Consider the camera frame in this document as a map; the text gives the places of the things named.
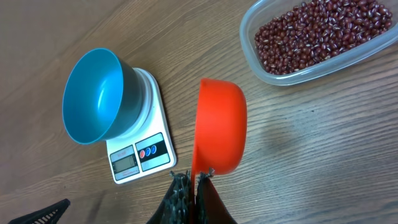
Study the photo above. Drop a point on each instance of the red scoop blue handle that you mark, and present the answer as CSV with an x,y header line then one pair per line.
x,y
220,130

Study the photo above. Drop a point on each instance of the blue bowl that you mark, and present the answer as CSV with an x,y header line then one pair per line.
x,y
103,97

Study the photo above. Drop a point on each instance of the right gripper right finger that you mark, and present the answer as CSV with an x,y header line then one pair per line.
x,y
209,208

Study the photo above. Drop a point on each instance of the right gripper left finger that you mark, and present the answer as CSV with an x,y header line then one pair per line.
x,y
176,206

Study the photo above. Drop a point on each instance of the clear plastic container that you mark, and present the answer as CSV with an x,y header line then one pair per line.
x,y
263,12

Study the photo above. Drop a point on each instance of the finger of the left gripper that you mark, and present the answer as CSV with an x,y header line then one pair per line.
x,y
48,215

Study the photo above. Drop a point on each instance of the white digital kitchen scale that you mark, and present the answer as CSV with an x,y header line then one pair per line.
x,y
146,147

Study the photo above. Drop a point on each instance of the red adzuki beans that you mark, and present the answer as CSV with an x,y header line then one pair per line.
x,y
319,30

